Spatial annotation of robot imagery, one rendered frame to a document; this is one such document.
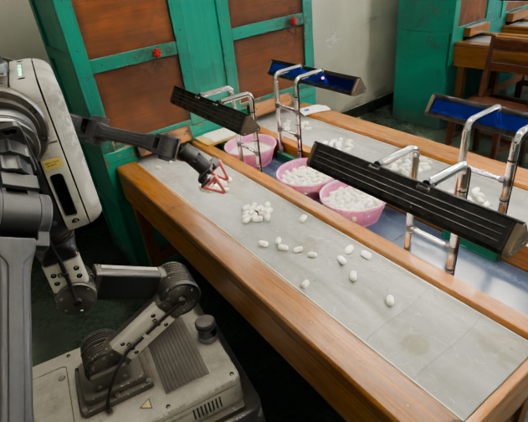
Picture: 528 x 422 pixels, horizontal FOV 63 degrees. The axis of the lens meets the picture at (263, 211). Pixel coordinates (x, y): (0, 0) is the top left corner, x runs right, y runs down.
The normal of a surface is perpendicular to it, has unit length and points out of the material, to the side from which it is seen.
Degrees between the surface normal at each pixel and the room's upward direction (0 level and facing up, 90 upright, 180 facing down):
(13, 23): 90
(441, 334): 0
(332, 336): 0
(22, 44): 90
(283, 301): 0
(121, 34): 90
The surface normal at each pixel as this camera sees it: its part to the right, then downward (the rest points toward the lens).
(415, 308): -0.10, -0.85
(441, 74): -0.79, 0.39
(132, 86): 0.58, 0.38
